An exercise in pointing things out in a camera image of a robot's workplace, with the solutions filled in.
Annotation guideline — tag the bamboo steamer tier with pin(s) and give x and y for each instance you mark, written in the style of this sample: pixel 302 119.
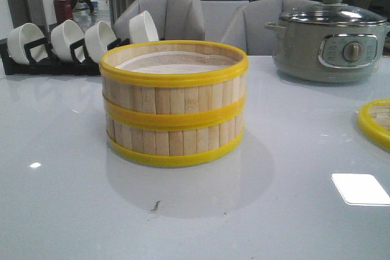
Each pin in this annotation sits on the bamboo steamer tier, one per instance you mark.
pixel 175 148
pixel 174 77

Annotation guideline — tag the yellow bamboo steamer lid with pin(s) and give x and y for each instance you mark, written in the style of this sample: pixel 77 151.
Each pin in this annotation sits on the yellow bamboo steamer lid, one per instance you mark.
pixel 373 121

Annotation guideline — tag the grey chair left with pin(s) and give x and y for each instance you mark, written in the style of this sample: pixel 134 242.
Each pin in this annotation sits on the grey chair left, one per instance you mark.
pixel 174 19

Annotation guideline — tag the grey chair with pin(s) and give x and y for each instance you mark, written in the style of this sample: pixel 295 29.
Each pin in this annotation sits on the grey chair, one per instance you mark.
pixel 174 19
pixel 246 29

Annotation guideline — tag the white bowl right end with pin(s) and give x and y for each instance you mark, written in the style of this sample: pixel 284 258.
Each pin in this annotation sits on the white bowl right end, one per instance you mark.
pixel 142 28

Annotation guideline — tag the grey chair right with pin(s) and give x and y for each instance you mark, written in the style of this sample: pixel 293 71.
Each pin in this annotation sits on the grey chair right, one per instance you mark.
pixel 246 29

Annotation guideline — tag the white bowl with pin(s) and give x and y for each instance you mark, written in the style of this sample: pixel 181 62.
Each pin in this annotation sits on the white bowl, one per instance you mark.
pixel 63 36
pixel 20 36
pixel 97 38

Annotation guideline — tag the grey electric cooking pot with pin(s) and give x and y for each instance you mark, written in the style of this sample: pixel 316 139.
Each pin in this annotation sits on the grey electric cooking pot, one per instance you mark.
pixel 325 53

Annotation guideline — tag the black bowl rack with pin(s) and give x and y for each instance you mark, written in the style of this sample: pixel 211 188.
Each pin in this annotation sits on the black bowl rack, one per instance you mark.
pixel 81 63

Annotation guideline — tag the red bin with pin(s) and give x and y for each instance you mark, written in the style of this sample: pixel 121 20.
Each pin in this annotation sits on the red bin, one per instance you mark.
pixel 63 10

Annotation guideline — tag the glass pot lid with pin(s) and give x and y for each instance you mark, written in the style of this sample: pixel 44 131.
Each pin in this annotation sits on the glass pot lid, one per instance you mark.
pixel 335 13

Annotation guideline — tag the white bowl far left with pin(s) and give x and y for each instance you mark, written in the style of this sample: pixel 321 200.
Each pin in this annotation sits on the white bowl far left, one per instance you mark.
pixel 20 36

